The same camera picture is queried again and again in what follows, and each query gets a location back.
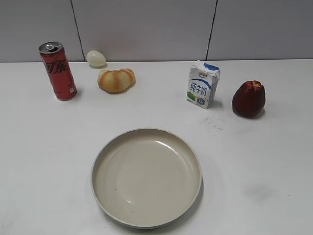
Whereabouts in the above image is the red cola can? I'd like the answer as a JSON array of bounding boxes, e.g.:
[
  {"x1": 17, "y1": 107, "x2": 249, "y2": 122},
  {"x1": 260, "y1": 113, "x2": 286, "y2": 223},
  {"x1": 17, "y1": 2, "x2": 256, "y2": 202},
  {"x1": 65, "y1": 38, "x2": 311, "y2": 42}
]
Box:
[{"x1": 39, "y1": 42, "x2": 77, "y2": 100}]

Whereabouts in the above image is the beige round plate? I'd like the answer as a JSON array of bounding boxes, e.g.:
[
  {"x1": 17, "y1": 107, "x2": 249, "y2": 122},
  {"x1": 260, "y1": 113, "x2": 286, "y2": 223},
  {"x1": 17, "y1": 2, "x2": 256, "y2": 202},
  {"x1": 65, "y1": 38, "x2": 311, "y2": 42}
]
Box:
[{"x1": 90, "y1": 128, "x2": 202, "y2": 229}]

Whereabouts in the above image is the orange striped bread bun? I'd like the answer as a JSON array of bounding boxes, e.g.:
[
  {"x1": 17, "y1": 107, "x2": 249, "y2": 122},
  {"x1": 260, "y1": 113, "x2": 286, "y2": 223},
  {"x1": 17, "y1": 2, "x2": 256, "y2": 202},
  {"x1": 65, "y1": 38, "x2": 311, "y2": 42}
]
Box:
[{"x1": 97, "y1": 69, "x2": 136, "y2": 94}]

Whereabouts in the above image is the white blue milk carton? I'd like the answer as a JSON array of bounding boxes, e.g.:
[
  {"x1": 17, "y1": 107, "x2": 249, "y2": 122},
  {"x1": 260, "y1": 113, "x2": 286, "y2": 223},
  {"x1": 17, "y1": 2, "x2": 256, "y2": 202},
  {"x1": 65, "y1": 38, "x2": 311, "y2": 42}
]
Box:
[{"x1": 186, "y1": 60, "x2": 221, "y2": 109}]

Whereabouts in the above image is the white egg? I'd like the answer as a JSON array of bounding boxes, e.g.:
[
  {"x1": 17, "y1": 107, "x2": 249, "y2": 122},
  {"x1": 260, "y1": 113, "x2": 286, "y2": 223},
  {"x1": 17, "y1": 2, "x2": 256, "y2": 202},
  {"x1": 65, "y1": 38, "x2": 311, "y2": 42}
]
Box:
[{"x1": 86, "y1": 50, "x2": 106, "y2": 67}]

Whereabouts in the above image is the dark red wax apple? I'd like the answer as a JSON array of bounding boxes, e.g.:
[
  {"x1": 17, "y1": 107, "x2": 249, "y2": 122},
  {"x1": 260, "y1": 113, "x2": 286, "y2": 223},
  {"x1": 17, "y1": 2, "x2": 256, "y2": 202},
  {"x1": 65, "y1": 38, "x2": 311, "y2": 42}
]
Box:
[{"x1": 232, "y1": 80, "x2": 266, "y2": 118}]

